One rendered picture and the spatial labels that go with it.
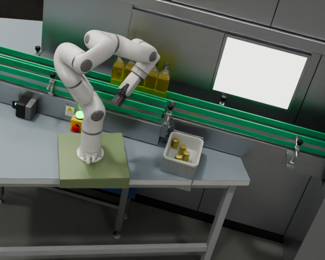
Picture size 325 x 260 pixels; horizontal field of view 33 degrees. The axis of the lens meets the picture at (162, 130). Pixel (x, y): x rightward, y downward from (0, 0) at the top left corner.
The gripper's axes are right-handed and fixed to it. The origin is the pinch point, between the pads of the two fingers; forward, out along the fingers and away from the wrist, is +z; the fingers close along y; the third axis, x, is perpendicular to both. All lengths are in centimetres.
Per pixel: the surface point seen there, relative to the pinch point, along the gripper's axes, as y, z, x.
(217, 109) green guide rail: -39, -28, 37
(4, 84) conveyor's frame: -27, 26, -56
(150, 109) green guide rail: -25.1, -7.1, 11.2
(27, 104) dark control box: -25, 28, -40
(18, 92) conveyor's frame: -29, 25, -49
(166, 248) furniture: -59, 48, 60
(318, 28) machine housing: -17, -85, 53
